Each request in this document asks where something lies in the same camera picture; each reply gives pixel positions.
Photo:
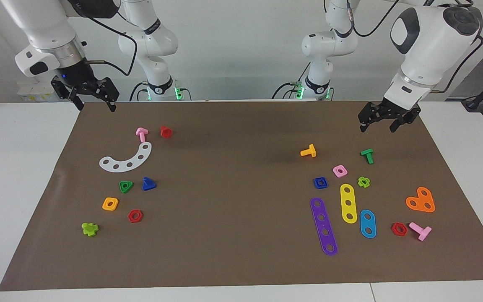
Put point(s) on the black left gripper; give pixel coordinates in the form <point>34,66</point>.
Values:
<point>392,109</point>

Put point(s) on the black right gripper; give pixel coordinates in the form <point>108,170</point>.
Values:
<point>76,75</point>

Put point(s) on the blue square plastic nut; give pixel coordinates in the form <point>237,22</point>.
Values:
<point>316,183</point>

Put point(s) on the blue plastic screw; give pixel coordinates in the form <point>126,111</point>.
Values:
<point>148,184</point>

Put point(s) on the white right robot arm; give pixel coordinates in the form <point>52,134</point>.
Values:
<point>36,25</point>

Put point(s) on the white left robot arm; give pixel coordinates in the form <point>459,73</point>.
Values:
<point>430,37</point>

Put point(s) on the green plastic screw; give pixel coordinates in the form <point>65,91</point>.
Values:
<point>367,154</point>

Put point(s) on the pink plastic screw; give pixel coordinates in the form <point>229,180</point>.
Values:
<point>141,134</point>
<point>421,231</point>

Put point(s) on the pink square plastic nut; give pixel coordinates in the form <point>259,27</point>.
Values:
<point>344,173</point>

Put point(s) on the lime green flower nut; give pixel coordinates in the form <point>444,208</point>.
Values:
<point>360,183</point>

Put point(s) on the red plastic screw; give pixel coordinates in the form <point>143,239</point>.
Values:
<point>165,132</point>

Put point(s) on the orange plastic screw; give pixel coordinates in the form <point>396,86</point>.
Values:
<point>308,152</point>

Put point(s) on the green triangular plastic nut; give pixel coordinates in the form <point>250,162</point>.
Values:
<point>130,183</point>

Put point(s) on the orange square plastic nut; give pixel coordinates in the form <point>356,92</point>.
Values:
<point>105,204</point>

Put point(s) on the red hexagonal plastic nut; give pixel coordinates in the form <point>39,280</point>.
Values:
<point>393,229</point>
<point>130,216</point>

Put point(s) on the lime green cross-head screw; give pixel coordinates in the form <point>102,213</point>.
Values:
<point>89,229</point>

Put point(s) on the white box with yellow labels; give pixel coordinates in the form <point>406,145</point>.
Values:
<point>36,90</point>

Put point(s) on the white curved perforated plate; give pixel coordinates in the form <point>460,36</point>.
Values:
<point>123,166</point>

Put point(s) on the yellow three-hole strip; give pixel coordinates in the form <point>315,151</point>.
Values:
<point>348,196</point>

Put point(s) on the orange heart-shaped plate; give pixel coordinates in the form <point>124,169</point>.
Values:
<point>421,201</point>

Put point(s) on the blue two-hole strip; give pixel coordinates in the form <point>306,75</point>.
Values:
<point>367,223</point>

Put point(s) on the purple four-hole strip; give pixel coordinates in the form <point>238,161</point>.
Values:
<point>319,211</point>

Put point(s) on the brown table mat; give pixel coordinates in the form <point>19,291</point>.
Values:
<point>241,235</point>

